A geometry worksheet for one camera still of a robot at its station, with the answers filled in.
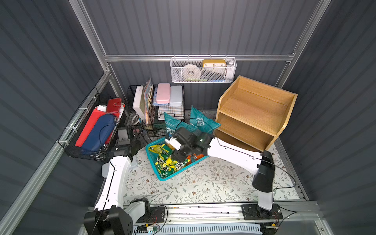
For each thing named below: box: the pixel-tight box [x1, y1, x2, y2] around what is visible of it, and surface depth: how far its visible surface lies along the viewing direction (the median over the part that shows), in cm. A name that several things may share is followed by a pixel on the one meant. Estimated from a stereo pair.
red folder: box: [74, 107, 107, 148], surface depth 74 cm
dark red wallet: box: [105, 97, 122, 114], surface depth 81 cm
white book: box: [132, 85, 146, 124], surface depth 93 cm
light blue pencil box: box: [169, 85, 183, 107], surface depth 98 cm
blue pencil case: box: [81, 114, 117, 156], surface depth 70 cm
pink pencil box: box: [156, 83, 171, 105], surface depth 98 cm
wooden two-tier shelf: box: [215, 75, 299, 151], surface depth 82 cm
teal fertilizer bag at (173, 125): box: [164, 111, 200, 138], surface depth 82 cm
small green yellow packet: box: [148, 143, 173, 158], surface depth 84 cm
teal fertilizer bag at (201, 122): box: [189, 104, 222, 135], surface depth 84 cm
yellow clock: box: [202, 59, 227, 68], surface depth 90 cm
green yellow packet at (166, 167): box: [155, 159, 185, 179], surface depth 83 cm
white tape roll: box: [182, 63, 202, 81], surface depth 86 cm
